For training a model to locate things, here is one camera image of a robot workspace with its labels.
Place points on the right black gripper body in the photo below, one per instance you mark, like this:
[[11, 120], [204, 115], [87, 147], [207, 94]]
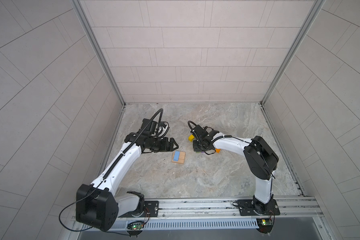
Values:
[[198, 146]]

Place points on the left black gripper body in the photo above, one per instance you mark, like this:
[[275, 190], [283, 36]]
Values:
[[156, 144]]

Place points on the light blue wood block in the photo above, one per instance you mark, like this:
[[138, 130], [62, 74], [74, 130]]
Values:
[[176, 156]]

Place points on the natural wood block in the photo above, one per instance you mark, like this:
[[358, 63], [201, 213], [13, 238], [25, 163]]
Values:
[[182, 154], [178, 157], [178, 161]]

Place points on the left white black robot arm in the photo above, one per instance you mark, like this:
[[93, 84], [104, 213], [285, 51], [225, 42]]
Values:
[[97, 205]]

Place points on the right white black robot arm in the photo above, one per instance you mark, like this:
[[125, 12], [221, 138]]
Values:
[[260, 157]]

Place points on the yellow wood block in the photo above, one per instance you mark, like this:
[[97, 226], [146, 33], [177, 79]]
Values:
[[191, 137]]

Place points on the left green circuit board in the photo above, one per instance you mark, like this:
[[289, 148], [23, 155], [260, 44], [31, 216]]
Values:
[[135, 226]]

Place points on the right circuit board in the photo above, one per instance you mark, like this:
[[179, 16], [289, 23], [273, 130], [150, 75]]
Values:
[[265, 225]]

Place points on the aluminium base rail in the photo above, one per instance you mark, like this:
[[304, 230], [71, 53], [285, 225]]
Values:
[[219, 208]]

